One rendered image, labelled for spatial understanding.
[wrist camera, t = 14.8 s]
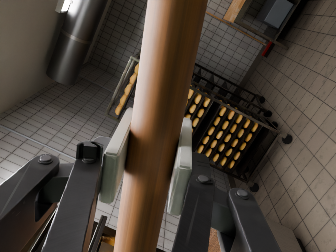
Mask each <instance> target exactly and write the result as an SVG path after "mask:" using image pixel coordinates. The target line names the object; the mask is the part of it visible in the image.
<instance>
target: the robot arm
mask: <svg viewBox="0 0 336 252"><path fill-rule="evenodd" d="M132 117H133V108H130V107H129V109H127V110H126V112H125V114H124V116H123V118H122V120H121V122H120V124H119V126H118V128H117V130H116V131H115V133H114V135H113V137H112V138H109V137H103V136H99V137H97V138H95V139H94V140H93V141H82V142H80V143H79V144H78V145H77V150H76V161H75V162H73V163H60V159H59V158H58V157H57V156H54V155H50V154H42V155H38V156H36V157H34V158H33V159H31V160H30V161H29V162H28V163H26V164H25V165H24V166H23V167H22V168H20V169H19V170H18V171H17V172H15V173H14V174H13V175H12V176H11V177H9V178H8V179H7V180H6V181H4V182H3V183H2V184H1V185H0V252H21V251H22V249H23V248H24V247H25V246H26V244H27V243H28V242H29V241H30V239H31V238H32V237H33V236H34V234H35V233H36V232H37V231H38V229H39V228H40V227H41V226H42V225H43V223H44V222H45V221H46V220H47V218H48V217H49V216H50V215H51V213H52V212H53V211H54V210H55V208H56V207H57V205H58V203H59V206H58V208H57V211H56V214H55V216H54V219H53V222H52V224H51V227H50V230H49V232H48V235H47V238H46V240H45V243H44V246H43V248H42V251H41V252H89V247H90V241H91V236H92V231H93V226H94V221H95V216H96V210H97V205H98V198H99V201H100V202H101V203H106V204H111V203H113V202H114V199H115V197H116V194H117V191H118V188H119V185H120V182H121V179H122V176H123V174H124V171H125V168H126V161H127V153H128V146H129V139H130V131H131V124H132ZM167 212H168V213H169V214H170V215H174V216H180V215H181V217H180V221H179V224H178V228H177V232H176V236H175V240H174V244H173V247H172V251H171V252H209V243H210V233H211V228H212V229H214V230H216V231H217V237H218V241H219V244H220V248H221V252H282V251H281V249H280V247H279V245H278V243H277V241H276V239H275V237H274V235H273V233H272V231H271V229H270V227H269V225H268V223H267V220H266V218H265V216H264V214H263V212H262V210H261V208H260V206H259V204H258V202H257V200H256V198H255V197H254V195H253V194H252V193H250V192H249V191H247V190H245V189H243V188H232V189H231V190H230V191H229V193H228V192H225V191H223V190H220V189H219V188H217V187H216V183H215V181H214V180H213V179H212V176H211V168H210V159H209V158H208V157H207V156H206V155H205V154H200V153H195V152H192V120H191V119H190V118H185V117H184V119H183V123H182V128H181V133H180V138H179V142H178V147H177V152H176V157H175V162H174V166H173V171H172V176H171V184H170V193H169V202H168V211H167Z"/></svg>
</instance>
